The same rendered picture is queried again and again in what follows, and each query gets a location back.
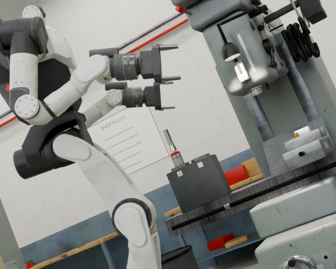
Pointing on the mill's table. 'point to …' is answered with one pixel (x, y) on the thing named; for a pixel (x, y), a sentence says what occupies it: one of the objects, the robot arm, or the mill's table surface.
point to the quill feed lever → (270, 51)
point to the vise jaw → (304, 139)
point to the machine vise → (310, 152)
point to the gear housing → (214, 12)
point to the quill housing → (258, 70)
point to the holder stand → (198, 182)
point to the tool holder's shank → (169, 141)
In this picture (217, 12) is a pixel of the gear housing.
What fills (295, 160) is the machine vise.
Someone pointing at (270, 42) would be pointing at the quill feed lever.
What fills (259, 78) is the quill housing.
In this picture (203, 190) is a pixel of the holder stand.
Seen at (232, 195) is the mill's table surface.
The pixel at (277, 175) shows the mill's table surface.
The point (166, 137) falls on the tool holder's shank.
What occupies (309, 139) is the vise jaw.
